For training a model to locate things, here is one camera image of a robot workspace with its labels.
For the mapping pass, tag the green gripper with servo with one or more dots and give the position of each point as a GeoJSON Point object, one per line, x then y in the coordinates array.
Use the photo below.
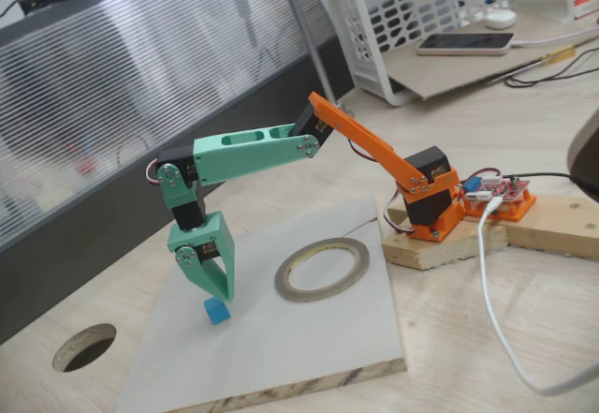
{"type": "Point", "coordinates": [206, 236]}

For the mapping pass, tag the blue cube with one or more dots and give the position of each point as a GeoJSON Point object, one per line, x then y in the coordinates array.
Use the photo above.
{"type": "Point", "coordinates": [217, 314]}

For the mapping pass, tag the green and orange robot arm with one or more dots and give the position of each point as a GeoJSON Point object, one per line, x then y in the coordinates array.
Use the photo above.
{"type": "Point", "coordinates": [243, 160]}

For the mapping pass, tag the white laminated board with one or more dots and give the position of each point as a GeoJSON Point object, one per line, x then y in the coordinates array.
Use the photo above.
{"type": "Point", "coordinates": [281, 338]}

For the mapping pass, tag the ribbed glass desk partition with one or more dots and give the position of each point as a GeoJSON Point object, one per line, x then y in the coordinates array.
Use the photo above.
{"type": "Point", "coordinates": [140, 80]}

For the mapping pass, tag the wooden base block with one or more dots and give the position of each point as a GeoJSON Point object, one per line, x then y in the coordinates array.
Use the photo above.
{"type": "Point", "coordinates": [435, 254]}

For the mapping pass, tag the red controller board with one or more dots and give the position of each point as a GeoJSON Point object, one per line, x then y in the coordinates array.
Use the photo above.
{"type": "Point", "coordinates": [505, 190]}

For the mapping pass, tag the grey cardboard sheet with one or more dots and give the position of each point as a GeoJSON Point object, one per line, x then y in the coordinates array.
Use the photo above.
{"type": "Point", "coordinates": [468, 66]}

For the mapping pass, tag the smartphone in light case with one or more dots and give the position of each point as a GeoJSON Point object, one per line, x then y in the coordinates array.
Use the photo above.
{"type": "Point", "coordinates": [463, 44]}

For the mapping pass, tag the wooden base plank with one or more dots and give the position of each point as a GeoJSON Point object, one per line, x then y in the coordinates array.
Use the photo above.
{"type": "Point", "coordinates": [561, 230]}

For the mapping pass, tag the white earbuds case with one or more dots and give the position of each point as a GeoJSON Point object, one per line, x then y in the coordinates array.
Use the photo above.
{"type": "Point", "coordinates": [500, 19]}

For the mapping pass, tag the dark grey rounded object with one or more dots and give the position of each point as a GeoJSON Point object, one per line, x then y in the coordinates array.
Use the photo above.
{"type": "Point", "coordinates": [587, 155]}

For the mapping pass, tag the yellow screwdriver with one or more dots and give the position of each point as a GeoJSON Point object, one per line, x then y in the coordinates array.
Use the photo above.
{"type": "Point", "coordinates": [559, 54]}

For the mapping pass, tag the white plastic basket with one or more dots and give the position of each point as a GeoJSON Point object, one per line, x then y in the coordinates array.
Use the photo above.
{"type": "Point", "coordinates": [547, 1]}

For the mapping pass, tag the red box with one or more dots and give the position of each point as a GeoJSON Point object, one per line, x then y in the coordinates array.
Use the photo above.
{"type": "Point", "coordinates": [587, 8]}

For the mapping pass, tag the orange controller board mount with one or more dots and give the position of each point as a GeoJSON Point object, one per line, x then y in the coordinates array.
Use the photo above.
{"type": "Point", "coordinates": [519, 210]}

